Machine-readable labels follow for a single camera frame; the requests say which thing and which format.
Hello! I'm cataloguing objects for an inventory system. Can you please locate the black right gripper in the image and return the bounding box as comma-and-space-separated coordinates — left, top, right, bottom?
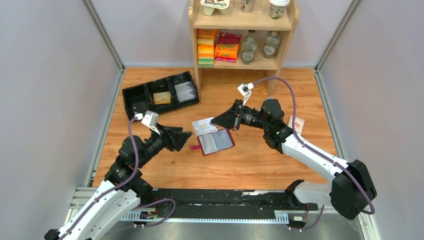
210, 99, 270, 131

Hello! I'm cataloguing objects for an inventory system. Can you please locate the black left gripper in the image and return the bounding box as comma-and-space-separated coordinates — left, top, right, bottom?
137, 122, 193, 168

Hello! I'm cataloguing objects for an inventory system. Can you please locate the white VIP card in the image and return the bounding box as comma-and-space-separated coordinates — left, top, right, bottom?
192, 117, 218, 137

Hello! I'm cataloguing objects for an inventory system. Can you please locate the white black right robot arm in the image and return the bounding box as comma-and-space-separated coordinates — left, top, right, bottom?
211, 99, 377, 220

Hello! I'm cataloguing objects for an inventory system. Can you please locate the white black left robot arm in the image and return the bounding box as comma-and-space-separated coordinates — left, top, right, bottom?
44, 123, 192, 240

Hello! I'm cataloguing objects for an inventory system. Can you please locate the gold card in tray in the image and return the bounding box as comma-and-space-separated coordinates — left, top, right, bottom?
152, 91, 172, 105

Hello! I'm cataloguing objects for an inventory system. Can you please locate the silver card in tray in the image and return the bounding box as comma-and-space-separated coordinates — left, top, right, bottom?
174, 81, 196, 102

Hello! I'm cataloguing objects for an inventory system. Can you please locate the black three-compartment tray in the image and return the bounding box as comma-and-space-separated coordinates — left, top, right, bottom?
122, 71, 200, 120

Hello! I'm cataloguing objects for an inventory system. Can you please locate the orange red snack box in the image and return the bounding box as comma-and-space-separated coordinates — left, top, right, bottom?
214, 32, 242, 63

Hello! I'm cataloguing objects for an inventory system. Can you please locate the white red small packet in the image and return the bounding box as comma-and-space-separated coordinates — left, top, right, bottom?
287, 115, 305, 136

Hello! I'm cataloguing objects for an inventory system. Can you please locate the left clear glass bottle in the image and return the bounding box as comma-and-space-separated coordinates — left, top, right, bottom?
240, 30, 258, 65

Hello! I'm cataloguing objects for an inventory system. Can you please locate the clear glass bottle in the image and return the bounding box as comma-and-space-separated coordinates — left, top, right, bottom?
240, 30, 258, 65
262, 30, 281, 59

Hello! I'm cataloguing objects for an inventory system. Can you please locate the wooden shelf unit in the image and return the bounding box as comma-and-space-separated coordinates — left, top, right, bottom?
188, 0, 300, 94

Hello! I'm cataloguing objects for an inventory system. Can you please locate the right clear glass bottle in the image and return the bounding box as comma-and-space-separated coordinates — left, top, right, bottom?
262, 30, 281, 59

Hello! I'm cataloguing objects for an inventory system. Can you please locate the stack of coloured sponges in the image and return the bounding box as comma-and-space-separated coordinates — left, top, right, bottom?
196, 28, 218, 68

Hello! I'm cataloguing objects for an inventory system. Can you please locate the white yogurt cup pack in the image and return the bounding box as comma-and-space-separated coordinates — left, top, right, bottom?
200, 0, 230, 16

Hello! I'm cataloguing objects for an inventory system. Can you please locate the patterned paper cup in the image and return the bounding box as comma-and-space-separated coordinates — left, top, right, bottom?
240, 0, 256, 13

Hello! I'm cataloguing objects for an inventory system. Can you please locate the white lidded cup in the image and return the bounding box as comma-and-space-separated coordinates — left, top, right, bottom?
269, 0, 290, 20

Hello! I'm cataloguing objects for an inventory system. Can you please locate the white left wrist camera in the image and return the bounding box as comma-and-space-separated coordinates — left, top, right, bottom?
134, 110, 161, 135

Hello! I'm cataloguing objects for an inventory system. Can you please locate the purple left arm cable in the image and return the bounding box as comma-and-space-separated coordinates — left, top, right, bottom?
58, 114, 177, 240

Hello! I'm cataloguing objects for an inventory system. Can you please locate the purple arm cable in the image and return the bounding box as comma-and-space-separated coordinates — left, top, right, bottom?
58, 114, 177, 240
251, 76, 377, 232

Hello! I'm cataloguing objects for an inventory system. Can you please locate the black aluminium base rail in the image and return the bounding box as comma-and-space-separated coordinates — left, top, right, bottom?
58, 186, 382, 240

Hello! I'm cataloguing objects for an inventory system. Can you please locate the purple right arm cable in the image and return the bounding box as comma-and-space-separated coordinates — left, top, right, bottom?
251, 76, 377, 232

